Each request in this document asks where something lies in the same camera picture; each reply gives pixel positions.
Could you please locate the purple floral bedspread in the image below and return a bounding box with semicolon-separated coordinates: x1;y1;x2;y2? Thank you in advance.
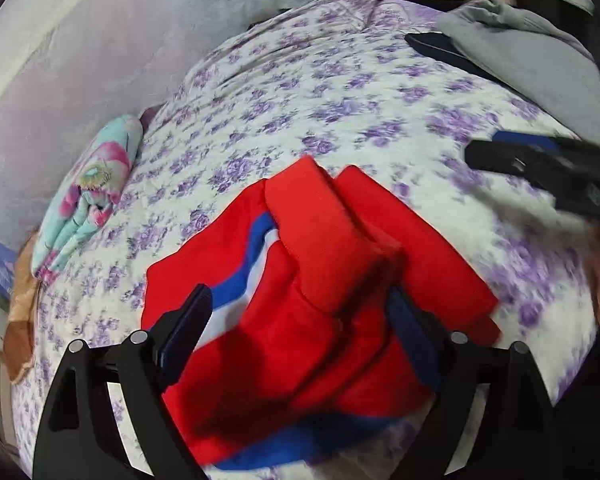
10;0;600;480

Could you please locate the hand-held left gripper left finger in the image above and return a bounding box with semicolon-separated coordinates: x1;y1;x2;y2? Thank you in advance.
32;284;213;480

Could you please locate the folded teal floral blanket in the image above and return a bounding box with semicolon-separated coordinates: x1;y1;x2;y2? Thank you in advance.
31;114;145;278

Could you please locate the dark cloth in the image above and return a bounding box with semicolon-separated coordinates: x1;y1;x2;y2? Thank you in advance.
405;32;508;83

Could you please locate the grey garment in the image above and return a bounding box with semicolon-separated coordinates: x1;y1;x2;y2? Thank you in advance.
436;0;600;147

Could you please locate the brown cushion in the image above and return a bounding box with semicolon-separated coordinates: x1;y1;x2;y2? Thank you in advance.
5;230;45;386

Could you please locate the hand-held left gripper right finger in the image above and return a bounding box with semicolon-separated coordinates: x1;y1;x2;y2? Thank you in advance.
387;287;556;480

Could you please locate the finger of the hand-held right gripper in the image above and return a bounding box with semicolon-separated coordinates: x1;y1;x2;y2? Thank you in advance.
464;139;561;192
491;131;563;152

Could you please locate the red blue white jacket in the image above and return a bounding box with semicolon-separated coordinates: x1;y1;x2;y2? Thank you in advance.
141;155;503;471

